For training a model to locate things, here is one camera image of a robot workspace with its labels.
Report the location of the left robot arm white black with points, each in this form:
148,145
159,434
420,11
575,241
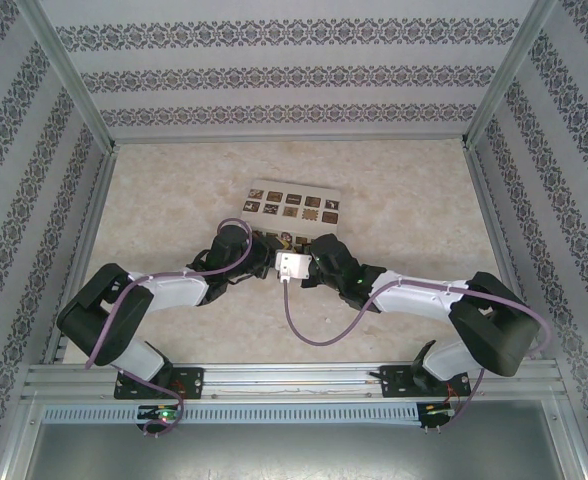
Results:
174,292

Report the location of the white box with patterned tiles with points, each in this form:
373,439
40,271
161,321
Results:
294,192

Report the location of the grey metal panel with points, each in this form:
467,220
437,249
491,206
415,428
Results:
294,452

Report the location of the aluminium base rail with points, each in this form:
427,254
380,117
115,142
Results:
294,375

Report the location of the aluminium side rail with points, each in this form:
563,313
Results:
91,225
494,215

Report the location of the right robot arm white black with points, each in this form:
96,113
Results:
414,297

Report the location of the right controller board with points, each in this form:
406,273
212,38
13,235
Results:
436,409

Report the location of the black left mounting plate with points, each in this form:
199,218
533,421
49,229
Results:
189,382

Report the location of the black mounting plate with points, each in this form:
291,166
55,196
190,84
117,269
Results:
189,382
391,382

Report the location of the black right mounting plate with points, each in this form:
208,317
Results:
391,382

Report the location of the aluminium frame post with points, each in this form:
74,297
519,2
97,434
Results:
69,70
509,70

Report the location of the left controller board green light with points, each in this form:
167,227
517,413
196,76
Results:
161,413

